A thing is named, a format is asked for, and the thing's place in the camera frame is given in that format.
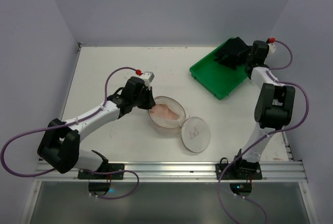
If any black bra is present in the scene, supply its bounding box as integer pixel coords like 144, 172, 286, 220
214, 37, 252, 70

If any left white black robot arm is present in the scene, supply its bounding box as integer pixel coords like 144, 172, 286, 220
37, 72, 155, 173

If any pink bra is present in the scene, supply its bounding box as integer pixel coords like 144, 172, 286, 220
149, 104, 180, 120

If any green plastic tray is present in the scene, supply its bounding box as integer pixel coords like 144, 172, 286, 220
189, 42, 247, 100

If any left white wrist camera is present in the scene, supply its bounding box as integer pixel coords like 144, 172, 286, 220
135, 69, 155, 88

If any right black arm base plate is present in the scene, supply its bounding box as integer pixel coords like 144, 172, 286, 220
215, 157, 263, 180

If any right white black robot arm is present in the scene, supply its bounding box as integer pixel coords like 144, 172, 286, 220
235, 38, 296, 171

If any aluminium front rail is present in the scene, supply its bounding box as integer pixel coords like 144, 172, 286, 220
32, 160, 309, 183

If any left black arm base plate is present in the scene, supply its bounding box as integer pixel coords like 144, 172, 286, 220
78, 163, 125, 180

